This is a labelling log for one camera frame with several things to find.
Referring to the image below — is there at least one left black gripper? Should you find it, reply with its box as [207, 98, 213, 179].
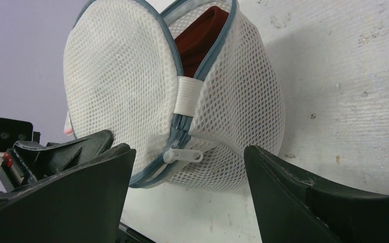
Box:
[0, 130, 113, 192]

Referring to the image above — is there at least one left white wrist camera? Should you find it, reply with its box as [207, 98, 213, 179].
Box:
[0, 117, 41, 157]

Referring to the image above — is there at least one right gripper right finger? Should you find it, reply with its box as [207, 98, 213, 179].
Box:
[244, 145, 389, 242]

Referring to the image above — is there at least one pink-trimmed mesh laundry bag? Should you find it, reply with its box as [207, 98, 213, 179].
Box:
[63, 113, 73, 136]

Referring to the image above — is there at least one blue-trimmed mesh laundry bag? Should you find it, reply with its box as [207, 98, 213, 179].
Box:
[63, 1, 285, 191]

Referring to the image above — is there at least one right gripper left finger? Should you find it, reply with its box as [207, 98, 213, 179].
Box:
[0, 144, 136, 242]

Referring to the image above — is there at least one red bra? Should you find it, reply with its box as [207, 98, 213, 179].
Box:
[175, 6, 228, 77]

